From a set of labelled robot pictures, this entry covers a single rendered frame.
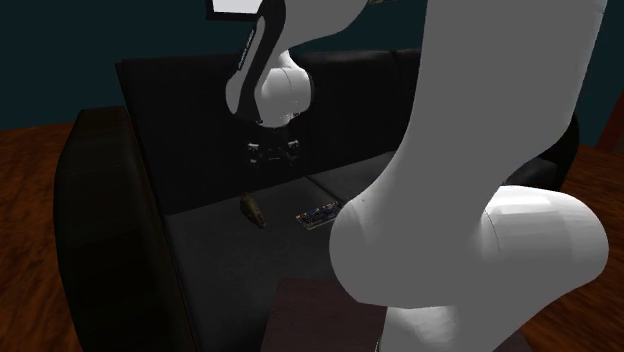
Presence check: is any black sofa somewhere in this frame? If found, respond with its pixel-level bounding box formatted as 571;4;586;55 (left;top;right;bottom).
53;48;581;352

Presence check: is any black framed wall picture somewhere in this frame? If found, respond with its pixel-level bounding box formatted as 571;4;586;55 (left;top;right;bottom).
205;0;265;22

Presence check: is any flat blue patterned book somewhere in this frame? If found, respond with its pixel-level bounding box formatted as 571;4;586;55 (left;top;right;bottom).
295;200;344;231

